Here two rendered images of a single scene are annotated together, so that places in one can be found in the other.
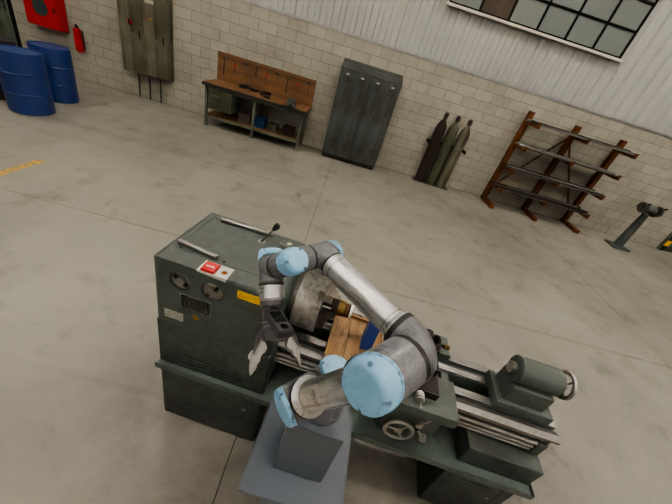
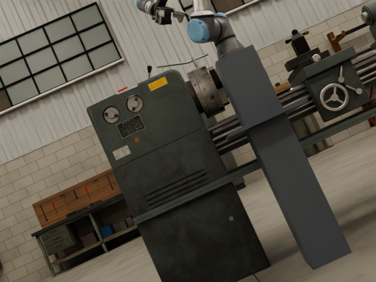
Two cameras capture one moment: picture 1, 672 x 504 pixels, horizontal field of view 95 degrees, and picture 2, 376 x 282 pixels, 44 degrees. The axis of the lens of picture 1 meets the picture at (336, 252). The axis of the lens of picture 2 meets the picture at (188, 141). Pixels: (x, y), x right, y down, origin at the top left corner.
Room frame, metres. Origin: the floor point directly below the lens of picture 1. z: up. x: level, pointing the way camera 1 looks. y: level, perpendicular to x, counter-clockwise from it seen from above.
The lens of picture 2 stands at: (-1.71, 0.22, 0.65)
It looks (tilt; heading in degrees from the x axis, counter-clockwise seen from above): 4 degrees up; 1
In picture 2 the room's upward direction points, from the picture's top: 25 degrees counter-clockwise
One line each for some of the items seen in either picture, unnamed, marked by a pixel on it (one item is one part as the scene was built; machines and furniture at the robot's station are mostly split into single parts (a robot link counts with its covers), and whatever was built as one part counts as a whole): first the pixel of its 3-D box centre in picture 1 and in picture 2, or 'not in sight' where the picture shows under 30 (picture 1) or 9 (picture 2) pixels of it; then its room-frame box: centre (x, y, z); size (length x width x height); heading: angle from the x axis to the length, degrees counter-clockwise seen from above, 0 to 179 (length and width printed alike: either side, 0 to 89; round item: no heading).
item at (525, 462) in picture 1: (467, 447); not in sight; (1.14, -1.16, 0.34); 0.44 x 0.40 x 0.68; 178
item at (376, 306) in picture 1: (368, 298); not in sight; (0.64, -0.12, 1.64); 0.49 x 0.11 x 0.12; 49
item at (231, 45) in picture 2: (325, 397); (229, 48); (0.65, -0.12, 1.15); 0.15 x 0.15 x 0.10
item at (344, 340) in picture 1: (356, 341); (263, 99); (1.19, -0.25, 0.88); 0.36 x 0.30 x 0.04; 178
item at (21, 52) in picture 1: (25, 81); not in sight; (4.74, 5.55, 0.44); 0.59 x 0.59 x 0.88
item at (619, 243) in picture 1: (635, 226); not in sight; (7.41, -6.40, 0.57); 0.47 x 0.37 x 1.14; 94
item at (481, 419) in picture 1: (360, 358); (280, 111); (1.19, -0.31, 0.77); 2.10 x 0.34 x 0.18; 88
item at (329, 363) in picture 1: (331, 379); (218, 28); (0.64, -0.11, 1.27); 0.13 x 0.12 x 0.14; 139
